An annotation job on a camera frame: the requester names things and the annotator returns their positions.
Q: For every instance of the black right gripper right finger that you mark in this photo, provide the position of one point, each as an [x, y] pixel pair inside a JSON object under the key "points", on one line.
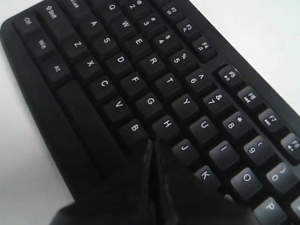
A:
{"points": [[182, 199]]}

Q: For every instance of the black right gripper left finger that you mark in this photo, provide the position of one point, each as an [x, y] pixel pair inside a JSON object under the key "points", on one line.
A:
{"points": [[123, 200]]}

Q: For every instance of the black acer keyboard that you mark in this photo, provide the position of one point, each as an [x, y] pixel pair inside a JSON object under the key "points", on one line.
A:
{"points": [[99, 76]]}

